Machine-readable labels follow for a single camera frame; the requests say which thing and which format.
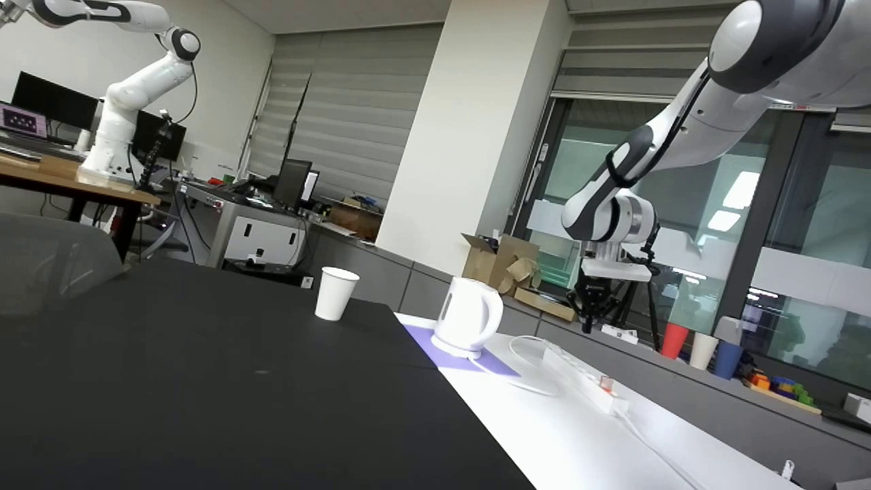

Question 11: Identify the white paper cup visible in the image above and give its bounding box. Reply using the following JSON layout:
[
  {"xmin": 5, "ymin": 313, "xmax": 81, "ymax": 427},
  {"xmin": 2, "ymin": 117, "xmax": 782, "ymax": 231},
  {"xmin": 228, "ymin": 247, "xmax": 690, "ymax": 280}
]
[{"xmin": 317, "ymin": 266, "xmax": 360, "ymax": 321}]

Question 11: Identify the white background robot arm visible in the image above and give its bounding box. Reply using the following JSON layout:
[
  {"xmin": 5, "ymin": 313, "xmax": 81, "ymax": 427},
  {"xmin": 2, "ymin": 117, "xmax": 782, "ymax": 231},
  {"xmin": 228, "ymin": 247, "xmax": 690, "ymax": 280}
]
[{"xmin": 0, "ymin": 0, "xmax": 201, "ymax": 183}]

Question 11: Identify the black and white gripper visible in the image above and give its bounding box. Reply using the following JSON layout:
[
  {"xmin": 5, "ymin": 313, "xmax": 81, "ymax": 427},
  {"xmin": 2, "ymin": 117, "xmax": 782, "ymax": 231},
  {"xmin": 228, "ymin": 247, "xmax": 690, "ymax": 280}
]
[{"xmin": 574, "ymin": 272, "xmax": 639, "ymax": 332}]

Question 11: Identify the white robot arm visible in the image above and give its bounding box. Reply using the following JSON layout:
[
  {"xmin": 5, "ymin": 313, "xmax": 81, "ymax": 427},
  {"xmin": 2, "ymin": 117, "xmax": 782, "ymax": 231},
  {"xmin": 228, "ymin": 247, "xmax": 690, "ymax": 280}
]
[{"xmin": 562, "ymin": 0, "xmax": 871, "ymax": 323}]

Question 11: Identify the black computer monitor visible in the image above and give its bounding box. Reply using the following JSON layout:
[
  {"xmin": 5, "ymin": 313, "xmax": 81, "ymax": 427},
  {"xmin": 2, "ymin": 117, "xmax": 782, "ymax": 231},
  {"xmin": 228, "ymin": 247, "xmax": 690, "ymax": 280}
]
[{"xmin": 10, "ymin": 70, "xmax": 99, "ymax": 127}]

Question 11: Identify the white drawer cabinet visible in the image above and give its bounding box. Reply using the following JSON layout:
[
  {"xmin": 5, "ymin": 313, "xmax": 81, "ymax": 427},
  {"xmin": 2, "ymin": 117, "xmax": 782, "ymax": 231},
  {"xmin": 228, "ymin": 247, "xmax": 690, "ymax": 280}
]
[{"xmin": 223, "ymin": 217, "xmax": 306, "ymax": 266}]

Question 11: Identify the purple mat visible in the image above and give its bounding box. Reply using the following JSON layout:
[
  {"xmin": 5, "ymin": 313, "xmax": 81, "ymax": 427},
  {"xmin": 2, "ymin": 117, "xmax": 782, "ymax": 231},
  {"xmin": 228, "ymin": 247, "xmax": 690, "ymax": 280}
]
[{"xmin": 405, "ymin": 326, "xmax": 521, "ymax": 379}]

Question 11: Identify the wooden desk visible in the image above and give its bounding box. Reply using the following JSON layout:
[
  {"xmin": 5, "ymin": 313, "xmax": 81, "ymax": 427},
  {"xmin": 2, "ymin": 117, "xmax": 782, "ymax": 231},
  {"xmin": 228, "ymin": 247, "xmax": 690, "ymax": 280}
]
[{"xmin": 0, "ymin": 152, "xmax": 160, "ymax": 255}]

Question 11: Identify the white power strip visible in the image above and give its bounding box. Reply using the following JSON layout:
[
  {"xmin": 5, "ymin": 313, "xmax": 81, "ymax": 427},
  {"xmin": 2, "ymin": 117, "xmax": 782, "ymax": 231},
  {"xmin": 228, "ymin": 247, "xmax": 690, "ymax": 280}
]
[{"xmin": 582, "ymin": 372, "xmax": 800, "ymax": 490}]

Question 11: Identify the grey office chair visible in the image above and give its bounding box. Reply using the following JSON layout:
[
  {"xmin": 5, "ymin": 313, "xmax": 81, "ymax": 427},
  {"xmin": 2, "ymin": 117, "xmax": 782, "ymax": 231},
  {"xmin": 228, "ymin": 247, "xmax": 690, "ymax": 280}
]
[{"xmin": 0, "ymin": 212, "xmax": 126, "ymax": 318}]

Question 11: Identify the white cup on ledge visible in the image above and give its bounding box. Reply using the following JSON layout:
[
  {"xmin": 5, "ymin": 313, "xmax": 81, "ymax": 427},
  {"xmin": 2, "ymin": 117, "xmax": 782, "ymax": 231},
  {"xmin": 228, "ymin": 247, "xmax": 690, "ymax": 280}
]
[{"xmin": 690, "ymin": 332, "xmax": 718, "ymax": 371}]

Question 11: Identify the black table board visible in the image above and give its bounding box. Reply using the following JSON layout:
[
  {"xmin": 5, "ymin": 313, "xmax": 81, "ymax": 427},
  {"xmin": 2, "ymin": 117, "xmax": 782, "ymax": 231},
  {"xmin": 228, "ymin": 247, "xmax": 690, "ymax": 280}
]
[{"xmin": 0, "ymin": 262, "xmax": 534, "ymax": 490}]

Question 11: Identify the red cup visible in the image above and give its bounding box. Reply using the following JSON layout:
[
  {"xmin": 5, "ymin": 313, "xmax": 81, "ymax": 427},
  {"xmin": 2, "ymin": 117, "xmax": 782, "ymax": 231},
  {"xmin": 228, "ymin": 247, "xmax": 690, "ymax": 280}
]
[{"xmin": 660, "ymin": 323, "xmax": 690, "ymax": 359}]

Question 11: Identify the white kettle cord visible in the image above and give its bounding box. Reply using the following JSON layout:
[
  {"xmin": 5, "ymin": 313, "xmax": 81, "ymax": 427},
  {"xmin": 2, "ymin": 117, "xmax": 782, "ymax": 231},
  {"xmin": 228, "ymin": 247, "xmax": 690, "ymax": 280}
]
[{"xmin": 492, "ymin": 332, "xmax": 582, "ymax": 397}]

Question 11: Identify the blue cup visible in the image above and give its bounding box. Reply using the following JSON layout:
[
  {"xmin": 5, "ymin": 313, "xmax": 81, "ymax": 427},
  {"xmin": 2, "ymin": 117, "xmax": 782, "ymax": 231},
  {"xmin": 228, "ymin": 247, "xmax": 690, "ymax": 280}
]
[{"xmin": 714, "ymin": 341, "xmax": 743, "ymax": 379}]

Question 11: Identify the white electric kettle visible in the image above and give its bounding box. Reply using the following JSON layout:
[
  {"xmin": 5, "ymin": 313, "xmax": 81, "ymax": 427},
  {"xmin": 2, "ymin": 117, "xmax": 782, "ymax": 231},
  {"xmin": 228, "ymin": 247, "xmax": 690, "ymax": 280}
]
[{"xmin": 432, "ymin": 277, "xmax": 504, "ymax": 359}]

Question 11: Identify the cardboard box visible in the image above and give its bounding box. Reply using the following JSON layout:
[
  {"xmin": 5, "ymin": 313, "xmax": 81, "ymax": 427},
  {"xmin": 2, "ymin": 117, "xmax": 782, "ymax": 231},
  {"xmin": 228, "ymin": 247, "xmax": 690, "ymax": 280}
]
[{"xmin": 464, "ymin": 234, "xmax": 538, "ymax": 293}]

